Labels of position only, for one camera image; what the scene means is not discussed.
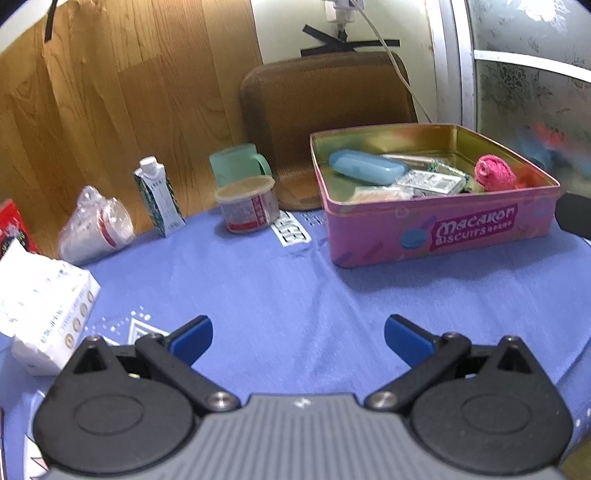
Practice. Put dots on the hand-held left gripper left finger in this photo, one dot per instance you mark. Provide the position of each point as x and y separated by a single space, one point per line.
191 337

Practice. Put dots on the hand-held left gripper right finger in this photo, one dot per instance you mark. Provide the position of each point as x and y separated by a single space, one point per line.
406 337

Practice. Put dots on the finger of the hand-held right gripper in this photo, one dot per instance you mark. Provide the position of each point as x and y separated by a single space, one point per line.
575 217

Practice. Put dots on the pink towel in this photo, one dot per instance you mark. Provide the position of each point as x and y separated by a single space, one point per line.
494 173

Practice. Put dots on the green cloth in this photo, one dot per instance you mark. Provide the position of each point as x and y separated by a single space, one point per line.
472 186

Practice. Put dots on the pink biscuit tin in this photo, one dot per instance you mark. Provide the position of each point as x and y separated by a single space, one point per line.
438 230

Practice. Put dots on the bag of cotton swabs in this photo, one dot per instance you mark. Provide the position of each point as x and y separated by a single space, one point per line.
378 194

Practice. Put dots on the green patterned box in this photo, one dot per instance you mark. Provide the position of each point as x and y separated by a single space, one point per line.
431 181

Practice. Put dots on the light blue plastic case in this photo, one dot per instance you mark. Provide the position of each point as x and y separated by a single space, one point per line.
364 167

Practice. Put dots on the blue printed tablecloth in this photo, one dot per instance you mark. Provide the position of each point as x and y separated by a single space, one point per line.
300 286

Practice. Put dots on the frosted patterned door glass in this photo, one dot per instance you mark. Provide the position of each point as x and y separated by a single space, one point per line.
521 101

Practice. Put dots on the round lidded container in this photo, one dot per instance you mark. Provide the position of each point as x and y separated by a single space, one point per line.
247 207

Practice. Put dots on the green white drink carton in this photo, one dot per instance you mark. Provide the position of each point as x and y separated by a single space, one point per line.
159 198

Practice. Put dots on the plastic bag of cups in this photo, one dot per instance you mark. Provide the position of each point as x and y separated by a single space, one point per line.
94 230

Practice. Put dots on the white tissue pack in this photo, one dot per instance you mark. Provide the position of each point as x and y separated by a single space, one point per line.
41 304

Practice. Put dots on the green plastic mug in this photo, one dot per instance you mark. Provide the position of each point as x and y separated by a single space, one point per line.
235 164

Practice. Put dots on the red cardboard box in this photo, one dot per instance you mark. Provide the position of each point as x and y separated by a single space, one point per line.
11 226

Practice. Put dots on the black tape strip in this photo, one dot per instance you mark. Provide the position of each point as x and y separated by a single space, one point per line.
369 45
51 21
318 34

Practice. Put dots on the grey sliding door frame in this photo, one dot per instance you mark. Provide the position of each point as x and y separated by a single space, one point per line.
450 69

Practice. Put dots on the white wall charger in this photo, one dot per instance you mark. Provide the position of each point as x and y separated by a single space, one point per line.
341 9

